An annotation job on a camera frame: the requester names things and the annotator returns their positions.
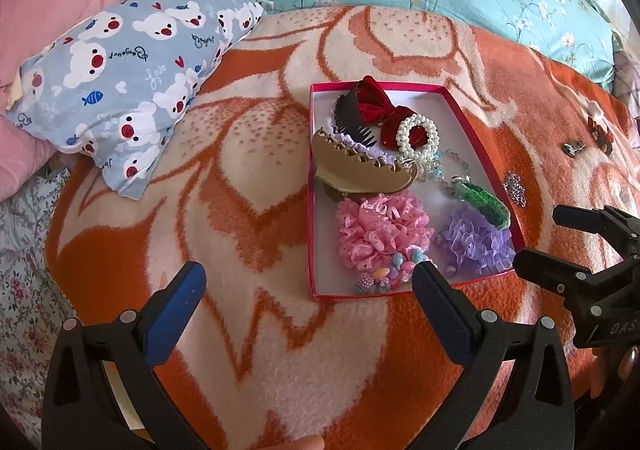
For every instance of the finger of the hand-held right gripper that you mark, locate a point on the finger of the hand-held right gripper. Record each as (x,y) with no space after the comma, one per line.
(542,267)
(567,217)

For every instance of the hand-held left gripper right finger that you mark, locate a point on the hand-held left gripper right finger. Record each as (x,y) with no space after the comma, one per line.
(442,312)

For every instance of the silver rhinestone brooch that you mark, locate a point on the silver rhinestone brooch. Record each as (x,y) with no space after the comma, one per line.
(515,187)

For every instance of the pink lace scrunchie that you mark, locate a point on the pink lace scrunchie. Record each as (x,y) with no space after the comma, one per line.
(382,230)

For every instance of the green crochet hair clip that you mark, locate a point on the green crochet hair clip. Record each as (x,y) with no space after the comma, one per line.
(485,197)

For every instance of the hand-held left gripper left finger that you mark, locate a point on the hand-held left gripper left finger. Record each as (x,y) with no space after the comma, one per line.
(172,312)

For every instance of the bear print pillow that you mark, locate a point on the bear print pillow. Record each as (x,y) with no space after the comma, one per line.
(125,64)

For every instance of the red velvet bow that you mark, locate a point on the red velvet bow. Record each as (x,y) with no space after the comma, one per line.
(387,114)

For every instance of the small flower print sheet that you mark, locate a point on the small flower print sheet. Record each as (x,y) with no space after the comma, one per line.
(22,290)

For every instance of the orange white floral blanket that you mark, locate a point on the orange white floral blanket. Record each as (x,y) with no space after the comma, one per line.
(240,240)

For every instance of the black claw hair clip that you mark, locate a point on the black claw hair clip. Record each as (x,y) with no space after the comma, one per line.
(350,112)

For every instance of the person's left hand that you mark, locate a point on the person's left hand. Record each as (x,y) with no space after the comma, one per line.
(302,443)

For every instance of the tan claw hair clip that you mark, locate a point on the tan claw hair clip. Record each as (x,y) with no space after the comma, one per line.
(360,172)

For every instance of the purple lace scrunchie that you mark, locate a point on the purple lace scrunchie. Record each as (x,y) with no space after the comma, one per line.
(472,240)

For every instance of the red jewelry box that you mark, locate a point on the red jewelry box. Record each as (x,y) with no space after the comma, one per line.
(327,275)

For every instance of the grey metal hair clip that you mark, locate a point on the grey metal hair clip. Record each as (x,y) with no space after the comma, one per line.
(574,147)

